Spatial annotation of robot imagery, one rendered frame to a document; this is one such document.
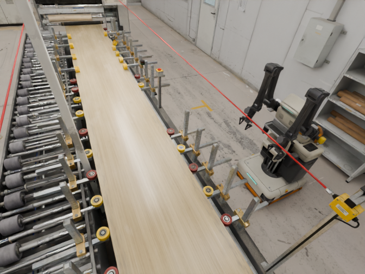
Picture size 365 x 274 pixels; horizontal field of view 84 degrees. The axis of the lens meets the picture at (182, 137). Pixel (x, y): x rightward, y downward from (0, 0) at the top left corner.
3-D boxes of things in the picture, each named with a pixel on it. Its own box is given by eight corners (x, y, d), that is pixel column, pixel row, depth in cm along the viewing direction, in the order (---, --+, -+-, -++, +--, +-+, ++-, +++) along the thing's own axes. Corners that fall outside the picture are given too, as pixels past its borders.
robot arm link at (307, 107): (326, 95, 138) (313, 87, 145) (321, 96, 136) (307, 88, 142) (297, 140, 167) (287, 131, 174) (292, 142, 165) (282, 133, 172)
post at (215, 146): (207, 178, 195) (216, 142, 162) (209, 180, 193) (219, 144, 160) (203, 179, 194) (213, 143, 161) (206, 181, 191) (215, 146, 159)
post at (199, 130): (194, 161, 214) (200, 126, 181) (196, 164, 211) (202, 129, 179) (191, 162, 212) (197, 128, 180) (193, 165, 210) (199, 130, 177)
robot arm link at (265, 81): (279, 68, 165) (270, 62, 172) (274, 69, 163) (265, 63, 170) (262, 111, 195) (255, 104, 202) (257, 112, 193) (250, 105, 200)
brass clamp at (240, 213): (238, 210, 160) (240, 207, 157) (249, 225, 151) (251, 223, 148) (232, 213, 158) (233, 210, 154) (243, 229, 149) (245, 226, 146)
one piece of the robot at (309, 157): (269, 154, 296) (295, 106, 239) (299, 184, 261) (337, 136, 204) (251, 161, 284) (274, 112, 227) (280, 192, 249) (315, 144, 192)
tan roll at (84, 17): (115, 18, 460) (114, 12, 452) (117, 19, 452) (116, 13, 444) (43, 21, 409) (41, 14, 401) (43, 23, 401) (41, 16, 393)
